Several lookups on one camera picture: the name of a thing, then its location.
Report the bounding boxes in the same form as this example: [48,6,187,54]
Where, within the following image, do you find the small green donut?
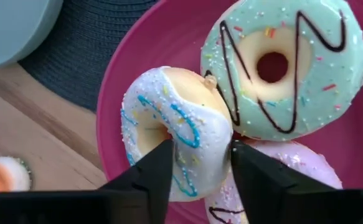
[0,156,32,192]

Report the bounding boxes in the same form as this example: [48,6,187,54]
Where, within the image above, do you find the dark round woven placemat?
[17,0,160,113]

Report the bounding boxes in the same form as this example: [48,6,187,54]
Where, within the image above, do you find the large white iced donut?
[120,65,234,202]

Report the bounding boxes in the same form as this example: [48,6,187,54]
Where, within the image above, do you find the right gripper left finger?
[99,139,174,224]

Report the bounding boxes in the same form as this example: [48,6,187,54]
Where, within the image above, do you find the blue-grey plate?
[0,0,64,71]

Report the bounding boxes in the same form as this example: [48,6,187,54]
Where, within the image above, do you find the large pink iced donut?
[204,139,344,224]

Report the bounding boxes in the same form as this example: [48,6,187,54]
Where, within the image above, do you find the large teal iced donut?
[199,0,363,142]

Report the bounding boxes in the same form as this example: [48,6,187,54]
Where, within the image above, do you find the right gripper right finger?
[230,140,334,224]

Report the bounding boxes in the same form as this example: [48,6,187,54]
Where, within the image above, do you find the pink plate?
[96,0,363,224]

